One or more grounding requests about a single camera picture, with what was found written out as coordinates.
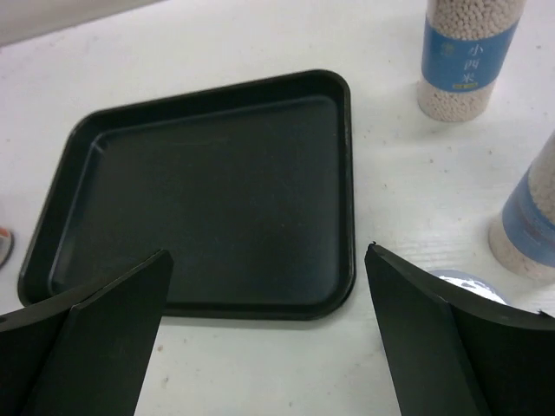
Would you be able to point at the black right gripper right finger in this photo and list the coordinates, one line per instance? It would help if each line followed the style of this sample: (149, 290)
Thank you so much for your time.
(452, 352)

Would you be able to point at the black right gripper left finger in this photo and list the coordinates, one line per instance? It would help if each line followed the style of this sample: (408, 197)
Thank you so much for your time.
(86, 350)

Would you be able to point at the sauce jar white lid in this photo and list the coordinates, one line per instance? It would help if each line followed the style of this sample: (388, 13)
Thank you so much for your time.
(7, 241)
(470, 283)

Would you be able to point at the grain bottle blue label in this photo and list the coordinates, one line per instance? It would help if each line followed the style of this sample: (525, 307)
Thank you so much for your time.
(464, 48)
(521, 238)

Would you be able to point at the black rectangular plastic tray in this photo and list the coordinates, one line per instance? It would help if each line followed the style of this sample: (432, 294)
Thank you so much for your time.
(249, 187)

